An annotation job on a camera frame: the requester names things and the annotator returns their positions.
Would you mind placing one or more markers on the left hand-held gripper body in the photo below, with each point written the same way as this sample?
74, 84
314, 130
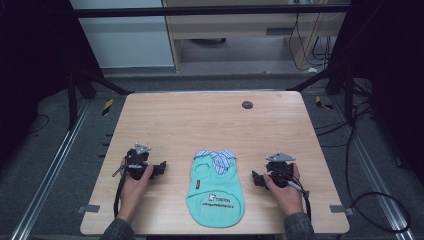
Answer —
137, 165

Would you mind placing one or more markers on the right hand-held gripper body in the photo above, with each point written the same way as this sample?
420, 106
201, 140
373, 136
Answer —
280, 171

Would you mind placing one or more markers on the person's left hand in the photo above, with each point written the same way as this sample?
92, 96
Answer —
133, 191

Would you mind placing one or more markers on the person's right hand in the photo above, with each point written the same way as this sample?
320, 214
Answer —
286, 198

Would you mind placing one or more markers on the teal pet shirt striped collar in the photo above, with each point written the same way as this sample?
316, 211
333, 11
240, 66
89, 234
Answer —
215, 193

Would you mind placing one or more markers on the black yellow striped tape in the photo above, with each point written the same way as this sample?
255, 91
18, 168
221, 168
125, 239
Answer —
107, 107
322, 102

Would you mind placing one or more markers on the grey round table grommet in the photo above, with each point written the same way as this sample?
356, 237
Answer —
247, 105

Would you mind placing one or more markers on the black metal stand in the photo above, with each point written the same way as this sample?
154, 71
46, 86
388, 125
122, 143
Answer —
72, 100
348, 96

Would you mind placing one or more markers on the white cabinet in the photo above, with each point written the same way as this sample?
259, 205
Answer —
126, 40

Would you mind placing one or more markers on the black curtain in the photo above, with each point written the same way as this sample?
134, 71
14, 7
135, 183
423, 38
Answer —
393, 73
30, 66

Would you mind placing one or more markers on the light wooden desk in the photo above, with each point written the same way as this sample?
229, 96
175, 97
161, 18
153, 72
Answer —
233, 28

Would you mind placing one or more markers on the grey metal table bracket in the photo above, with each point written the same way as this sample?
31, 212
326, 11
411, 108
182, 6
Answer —
88, 208
340, 209

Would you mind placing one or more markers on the aluminium floor rail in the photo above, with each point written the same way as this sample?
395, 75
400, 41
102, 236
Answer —
50, 173
376, 173

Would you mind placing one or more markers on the black horizontal frame bar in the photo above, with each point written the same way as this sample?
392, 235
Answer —
200, 10

